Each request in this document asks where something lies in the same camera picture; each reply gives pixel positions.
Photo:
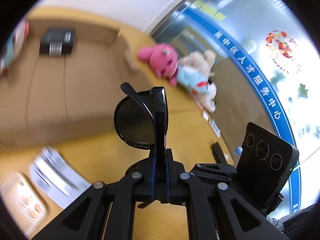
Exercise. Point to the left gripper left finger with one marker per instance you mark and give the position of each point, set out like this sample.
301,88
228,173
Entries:
107,212

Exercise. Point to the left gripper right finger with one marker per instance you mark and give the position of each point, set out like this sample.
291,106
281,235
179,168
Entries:
215,211

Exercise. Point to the black sunglasses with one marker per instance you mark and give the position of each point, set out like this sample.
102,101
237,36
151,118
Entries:
141,121

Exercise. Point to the black UGREEN product box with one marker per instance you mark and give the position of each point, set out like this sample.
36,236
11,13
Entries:
57,41

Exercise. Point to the light blue phone stand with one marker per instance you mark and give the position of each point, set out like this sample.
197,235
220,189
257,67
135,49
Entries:
51,173

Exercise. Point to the cream phone case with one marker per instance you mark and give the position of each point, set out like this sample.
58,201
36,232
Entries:
23,203

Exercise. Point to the light blue plush toy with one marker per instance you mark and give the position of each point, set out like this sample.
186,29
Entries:
192,80

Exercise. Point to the beige plush dog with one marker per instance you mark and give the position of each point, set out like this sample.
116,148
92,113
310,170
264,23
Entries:
203,62

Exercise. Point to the pink plush toy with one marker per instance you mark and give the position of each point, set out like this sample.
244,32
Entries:
162,59

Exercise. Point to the large cardboard box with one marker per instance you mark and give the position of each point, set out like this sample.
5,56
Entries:
46,99

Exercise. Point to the teal and pink plush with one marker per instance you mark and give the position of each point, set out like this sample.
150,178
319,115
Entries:
14,44

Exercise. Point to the black camera box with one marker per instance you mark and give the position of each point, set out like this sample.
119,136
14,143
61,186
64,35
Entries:
265,165

